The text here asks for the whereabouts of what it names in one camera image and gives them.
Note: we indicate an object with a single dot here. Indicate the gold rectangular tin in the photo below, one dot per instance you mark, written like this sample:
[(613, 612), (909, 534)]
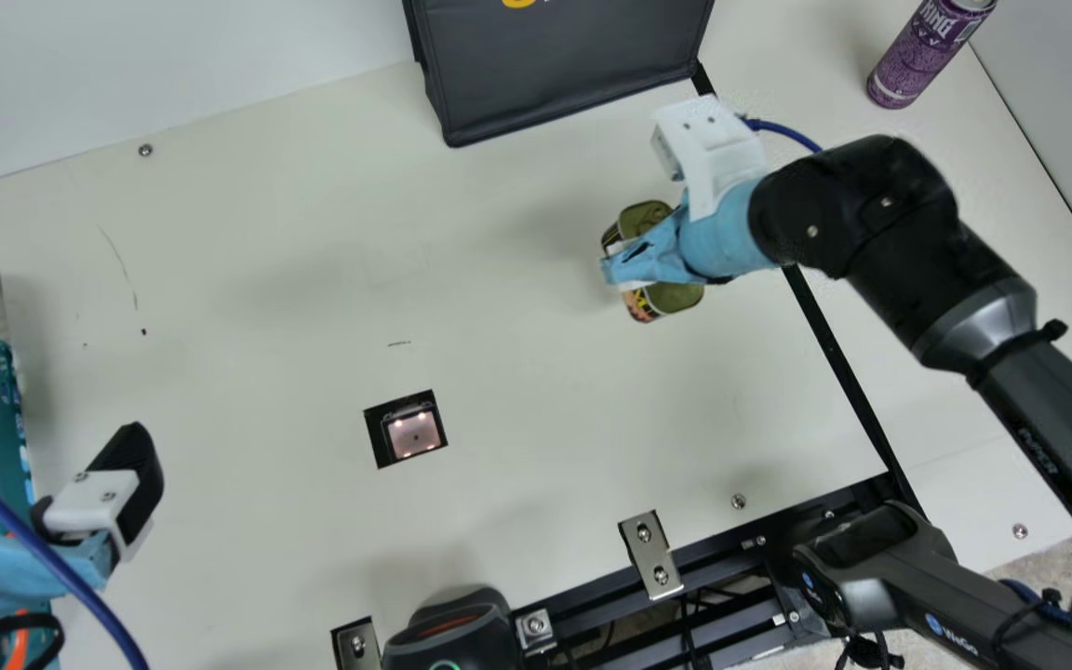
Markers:
[(676, 300)]

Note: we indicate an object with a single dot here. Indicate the black strip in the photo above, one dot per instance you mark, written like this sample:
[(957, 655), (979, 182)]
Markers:
[(838, 372)]

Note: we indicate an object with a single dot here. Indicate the black device with green light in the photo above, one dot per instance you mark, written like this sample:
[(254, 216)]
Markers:
[(462, 633)]

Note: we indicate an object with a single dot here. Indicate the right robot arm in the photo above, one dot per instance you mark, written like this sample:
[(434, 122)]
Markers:
[(917, 251)]

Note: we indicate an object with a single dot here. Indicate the purple can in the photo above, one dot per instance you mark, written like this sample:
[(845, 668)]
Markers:
[(922, 56)]

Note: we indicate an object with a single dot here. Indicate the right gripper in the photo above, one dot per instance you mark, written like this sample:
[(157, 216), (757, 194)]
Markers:
[(713, 247)]

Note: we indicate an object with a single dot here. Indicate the dark grey bag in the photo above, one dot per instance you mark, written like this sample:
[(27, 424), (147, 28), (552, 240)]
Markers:
[(555, 65)]

